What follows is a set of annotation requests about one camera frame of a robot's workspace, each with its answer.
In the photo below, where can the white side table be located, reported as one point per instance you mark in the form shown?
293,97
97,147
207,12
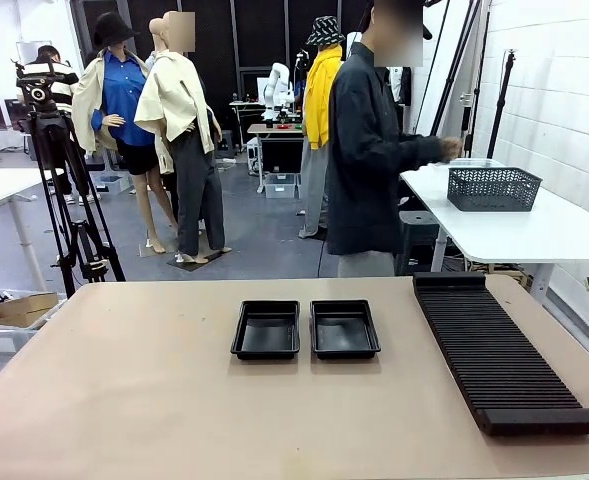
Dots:
524,235

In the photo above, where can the black brimmed hat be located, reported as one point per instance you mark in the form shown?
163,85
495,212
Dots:
111,30

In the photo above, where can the mannequin with cream jacket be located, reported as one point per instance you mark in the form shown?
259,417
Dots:
179,115

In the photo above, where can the black mannequin base plate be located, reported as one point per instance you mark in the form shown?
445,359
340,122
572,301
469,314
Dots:
199,262

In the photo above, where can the person in dark shirt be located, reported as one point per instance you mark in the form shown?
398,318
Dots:
364,175

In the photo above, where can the person in striped shirt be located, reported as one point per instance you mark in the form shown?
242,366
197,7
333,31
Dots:
66,85

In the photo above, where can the black plastic ESD tray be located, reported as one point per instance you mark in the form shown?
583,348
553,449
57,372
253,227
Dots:
344,332
266,332

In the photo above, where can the black light stand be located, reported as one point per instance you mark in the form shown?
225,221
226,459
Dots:
501,105

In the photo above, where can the white rounded device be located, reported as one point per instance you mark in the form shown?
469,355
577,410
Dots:
352,45

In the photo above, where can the grey plastic mesh basket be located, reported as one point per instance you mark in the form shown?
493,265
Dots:
494,192

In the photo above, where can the brown cardboard box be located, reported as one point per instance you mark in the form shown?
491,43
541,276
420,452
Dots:
26,307

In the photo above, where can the black leaning stand poles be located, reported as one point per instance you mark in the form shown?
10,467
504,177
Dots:
456,75

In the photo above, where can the mannequin with yellow hoodie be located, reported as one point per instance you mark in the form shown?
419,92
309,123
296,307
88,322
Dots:
321,110

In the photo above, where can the patterned bucket hat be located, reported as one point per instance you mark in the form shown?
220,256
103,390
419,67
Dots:
325,31

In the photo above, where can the background work table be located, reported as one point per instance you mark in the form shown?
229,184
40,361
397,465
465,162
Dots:
274,129

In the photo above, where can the black slotted board rack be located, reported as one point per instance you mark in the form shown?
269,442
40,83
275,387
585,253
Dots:
499,350

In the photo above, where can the person's right hand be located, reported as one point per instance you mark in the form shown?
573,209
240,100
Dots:
452,148

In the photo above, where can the clear storage crate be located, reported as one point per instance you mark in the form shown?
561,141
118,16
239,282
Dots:
281,186

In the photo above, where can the mannequin with blue shirt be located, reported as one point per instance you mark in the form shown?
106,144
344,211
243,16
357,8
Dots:
121,105

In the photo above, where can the black round stool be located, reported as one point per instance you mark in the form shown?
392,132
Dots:
416,235

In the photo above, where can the small white background robot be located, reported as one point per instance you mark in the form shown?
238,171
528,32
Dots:
276,87

